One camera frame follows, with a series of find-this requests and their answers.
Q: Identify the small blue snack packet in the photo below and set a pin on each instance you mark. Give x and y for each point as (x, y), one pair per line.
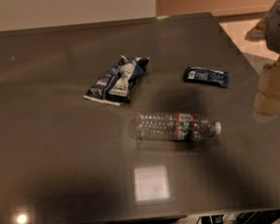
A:
(206, 76)

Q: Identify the clear plastic water bottle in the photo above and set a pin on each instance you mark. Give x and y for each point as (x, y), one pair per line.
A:
(174, 126)

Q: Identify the blue white chip bag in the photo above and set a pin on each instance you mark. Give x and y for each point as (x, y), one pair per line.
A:
(114, 87)

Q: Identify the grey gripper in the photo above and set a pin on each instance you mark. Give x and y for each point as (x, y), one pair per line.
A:
(267, 102)

